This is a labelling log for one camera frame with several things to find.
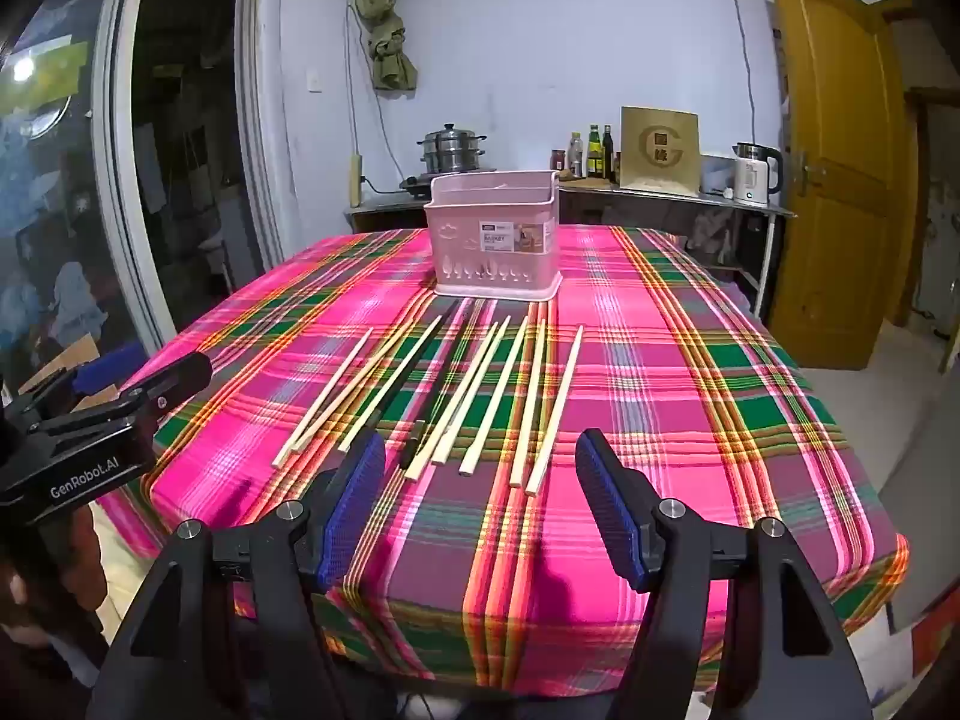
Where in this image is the pink plastic utensil basket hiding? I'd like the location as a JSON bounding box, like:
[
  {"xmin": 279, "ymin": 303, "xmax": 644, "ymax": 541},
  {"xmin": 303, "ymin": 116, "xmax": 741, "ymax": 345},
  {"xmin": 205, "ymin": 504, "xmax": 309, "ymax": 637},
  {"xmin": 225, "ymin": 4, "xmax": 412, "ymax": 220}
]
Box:
[{"xmin": 422, "ymin": 169, "xmax": 563, "ymax": 301}]

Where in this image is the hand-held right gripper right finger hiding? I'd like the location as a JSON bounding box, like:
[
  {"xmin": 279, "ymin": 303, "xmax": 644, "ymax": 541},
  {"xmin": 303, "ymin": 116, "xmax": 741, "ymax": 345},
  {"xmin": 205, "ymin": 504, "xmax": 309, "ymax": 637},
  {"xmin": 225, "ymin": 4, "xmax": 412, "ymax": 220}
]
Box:
[{"xmin": 574, "ymin": 427, "xmax": 875, "ymax": 720}]

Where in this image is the white electric kettle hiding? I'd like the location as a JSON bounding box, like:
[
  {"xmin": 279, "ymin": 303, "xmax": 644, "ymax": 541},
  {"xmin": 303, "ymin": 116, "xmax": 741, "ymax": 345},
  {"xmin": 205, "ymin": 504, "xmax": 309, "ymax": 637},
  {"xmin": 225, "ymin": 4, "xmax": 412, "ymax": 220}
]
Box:
[{"xmin": 731, "ymin": 141, "xmax": 785, "ymax": 207}]

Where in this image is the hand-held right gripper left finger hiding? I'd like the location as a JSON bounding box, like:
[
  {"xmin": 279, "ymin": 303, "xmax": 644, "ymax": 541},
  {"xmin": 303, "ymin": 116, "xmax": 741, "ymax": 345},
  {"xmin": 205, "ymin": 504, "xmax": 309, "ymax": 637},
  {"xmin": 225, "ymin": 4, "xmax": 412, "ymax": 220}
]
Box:
[{"xmin": 86, "ymin": 431, "xmax": 387, "ymax": 720}]

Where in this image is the green hanging cloth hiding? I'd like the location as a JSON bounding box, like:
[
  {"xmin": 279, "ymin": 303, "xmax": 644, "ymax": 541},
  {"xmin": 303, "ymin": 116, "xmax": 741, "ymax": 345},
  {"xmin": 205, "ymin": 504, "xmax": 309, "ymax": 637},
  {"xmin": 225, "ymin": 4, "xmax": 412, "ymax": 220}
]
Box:
[{"xmin": 352, "ymin": 0, "xmax": 419, "ymax": 95}]

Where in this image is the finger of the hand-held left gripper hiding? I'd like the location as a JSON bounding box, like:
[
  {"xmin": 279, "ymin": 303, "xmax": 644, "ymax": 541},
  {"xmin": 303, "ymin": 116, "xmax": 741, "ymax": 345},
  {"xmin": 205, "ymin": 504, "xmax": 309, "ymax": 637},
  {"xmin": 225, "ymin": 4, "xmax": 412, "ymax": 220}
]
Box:
[
  {"xmin": 30, "ymin": 351, "xmax": 215, "ymax": 440},
  {"xmin": 15, "ymin": 341, "xmax": 147, "ymax": 412}
]

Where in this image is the stainless steel steamer pot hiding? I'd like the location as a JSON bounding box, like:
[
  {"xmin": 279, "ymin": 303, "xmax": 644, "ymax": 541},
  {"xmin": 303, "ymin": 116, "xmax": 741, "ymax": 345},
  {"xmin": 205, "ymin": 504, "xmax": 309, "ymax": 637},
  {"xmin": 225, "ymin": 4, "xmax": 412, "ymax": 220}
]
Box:
[{"xmin": 418, "ymin": 122, "xmax": 488, "ymax": 175}]

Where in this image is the set of wooden chopsticks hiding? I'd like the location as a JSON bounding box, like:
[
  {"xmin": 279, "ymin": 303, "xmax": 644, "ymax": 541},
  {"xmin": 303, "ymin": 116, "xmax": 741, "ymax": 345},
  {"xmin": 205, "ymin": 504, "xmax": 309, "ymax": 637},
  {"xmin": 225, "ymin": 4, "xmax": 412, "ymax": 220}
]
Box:
[{"xmin": 271, "ymin": 311, "xmax": 584, "ymax": 497}]

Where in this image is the pink plaid tablecloth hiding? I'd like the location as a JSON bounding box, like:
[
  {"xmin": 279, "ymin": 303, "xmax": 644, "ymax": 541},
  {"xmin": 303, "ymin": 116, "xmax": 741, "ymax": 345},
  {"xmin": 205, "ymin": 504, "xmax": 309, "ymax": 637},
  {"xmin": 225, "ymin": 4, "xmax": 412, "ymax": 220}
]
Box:
[{"xmin": 124, "ymin": 225, "xmax": 912, "ymax": 698}]

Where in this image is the metal side table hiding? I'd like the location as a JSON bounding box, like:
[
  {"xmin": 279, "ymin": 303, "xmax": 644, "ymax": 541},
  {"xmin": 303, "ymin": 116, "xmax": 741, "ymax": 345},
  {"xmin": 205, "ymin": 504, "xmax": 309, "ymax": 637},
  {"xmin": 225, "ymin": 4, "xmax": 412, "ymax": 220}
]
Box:
[{"xmin": 345, "ymin": 178, "xmax": 800, "ymax": 316}]

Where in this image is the cardboard piece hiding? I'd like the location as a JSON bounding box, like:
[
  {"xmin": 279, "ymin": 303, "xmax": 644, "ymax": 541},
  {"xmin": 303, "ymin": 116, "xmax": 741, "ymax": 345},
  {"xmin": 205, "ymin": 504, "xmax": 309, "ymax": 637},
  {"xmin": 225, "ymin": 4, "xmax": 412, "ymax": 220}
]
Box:
[{"xmin": 15, "ymin": 334, "xmax": 102, "ymax": 398}]

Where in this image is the black induction cooker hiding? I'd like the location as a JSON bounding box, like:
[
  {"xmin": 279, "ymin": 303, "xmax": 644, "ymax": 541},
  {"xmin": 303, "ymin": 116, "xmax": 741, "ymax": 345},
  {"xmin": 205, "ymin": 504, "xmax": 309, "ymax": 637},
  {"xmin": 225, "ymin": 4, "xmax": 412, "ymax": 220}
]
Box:
[{"xmin": 399, "ymin": 171, "xmax": 496, "ymax": 193}]

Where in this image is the black wall cable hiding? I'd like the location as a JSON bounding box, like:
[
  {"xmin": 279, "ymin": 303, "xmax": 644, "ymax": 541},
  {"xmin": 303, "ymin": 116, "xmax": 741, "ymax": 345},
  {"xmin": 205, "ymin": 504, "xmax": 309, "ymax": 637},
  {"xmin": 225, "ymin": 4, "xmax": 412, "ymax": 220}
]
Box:
[{"xmin": 716, "ymin": 0, "xmax": 758, "ymax": 145}]

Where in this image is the brown box with round logo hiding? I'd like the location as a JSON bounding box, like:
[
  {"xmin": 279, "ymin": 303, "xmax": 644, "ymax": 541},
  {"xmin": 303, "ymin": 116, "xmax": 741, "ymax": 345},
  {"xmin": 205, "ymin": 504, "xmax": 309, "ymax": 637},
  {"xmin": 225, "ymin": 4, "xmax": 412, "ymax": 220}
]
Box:
[{"xmin": 619, "ymin": 106, "xmax": 702, "ymax": 196}]

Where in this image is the yellow wooden door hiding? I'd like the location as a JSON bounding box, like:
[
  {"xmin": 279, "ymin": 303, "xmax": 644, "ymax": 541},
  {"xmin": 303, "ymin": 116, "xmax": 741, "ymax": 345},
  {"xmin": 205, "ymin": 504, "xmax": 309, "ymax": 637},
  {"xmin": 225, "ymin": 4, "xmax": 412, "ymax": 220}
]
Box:
[{"xmin": 759, "ymin": 0, "xmax": 920, "ymax": 372}]

